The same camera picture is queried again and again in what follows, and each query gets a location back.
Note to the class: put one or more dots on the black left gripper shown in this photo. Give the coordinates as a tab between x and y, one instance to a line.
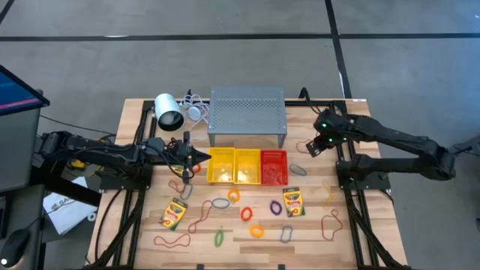
184	154

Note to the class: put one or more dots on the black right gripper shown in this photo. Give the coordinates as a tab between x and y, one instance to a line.
315	147

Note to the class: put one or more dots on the brown rubber band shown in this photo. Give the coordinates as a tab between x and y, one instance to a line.
297	146

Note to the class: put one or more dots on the small crayon box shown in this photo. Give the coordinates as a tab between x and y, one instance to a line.
179	170

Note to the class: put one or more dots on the yellow rubber band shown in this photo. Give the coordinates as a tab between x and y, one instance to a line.
329	195

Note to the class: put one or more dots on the large Crayola crayon box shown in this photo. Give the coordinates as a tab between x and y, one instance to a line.
173	214
293	201

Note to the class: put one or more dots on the long red rubber band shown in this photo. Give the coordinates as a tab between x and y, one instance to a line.
201	216

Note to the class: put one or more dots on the large red rubber band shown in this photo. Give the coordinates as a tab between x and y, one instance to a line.
154	240

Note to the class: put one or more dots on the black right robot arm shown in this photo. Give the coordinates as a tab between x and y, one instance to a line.
393	138

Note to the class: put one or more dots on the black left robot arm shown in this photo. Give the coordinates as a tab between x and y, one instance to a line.
112	153

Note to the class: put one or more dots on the dark grey desk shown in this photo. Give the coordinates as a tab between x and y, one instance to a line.
35	210

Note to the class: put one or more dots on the yellow plastic basket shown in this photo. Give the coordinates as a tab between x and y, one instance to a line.
247	167
221	165

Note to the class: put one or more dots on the white round puck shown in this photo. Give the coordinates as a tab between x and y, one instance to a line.
194	113

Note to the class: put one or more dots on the red plastic basket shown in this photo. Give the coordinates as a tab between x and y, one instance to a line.
273	168

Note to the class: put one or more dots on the white cylindrical spot lamp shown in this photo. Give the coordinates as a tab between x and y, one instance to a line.
167	107

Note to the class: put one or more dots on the white label sticker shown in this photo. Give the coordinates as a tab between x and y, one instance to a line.
358	100

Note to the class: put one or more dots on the grey perforated metal shelf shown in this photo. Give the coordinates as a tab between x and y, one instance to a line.
247	112

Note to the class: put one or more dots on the black stand beam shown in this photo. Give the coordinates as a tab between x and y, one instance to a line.
63	187

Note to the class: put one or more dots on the white paper sheet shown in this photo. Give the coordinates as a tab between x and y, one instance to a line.
67	217

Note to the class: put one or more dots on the grey floor stand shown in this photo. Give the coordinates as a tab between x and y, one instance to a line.
468	148

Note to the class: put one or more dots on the grey cabinet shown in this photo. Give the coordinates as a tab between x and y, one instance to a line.
18	150

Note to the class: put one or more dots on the monitor with blue screen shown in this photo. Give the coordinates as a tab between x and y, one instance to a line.
15	93

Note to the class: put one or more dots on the black computer mouse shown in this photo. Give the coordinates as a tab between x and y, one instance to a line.
13	247

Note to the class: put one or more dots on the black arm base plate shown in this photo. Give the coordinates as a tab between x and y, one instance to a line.
112	183
375	183

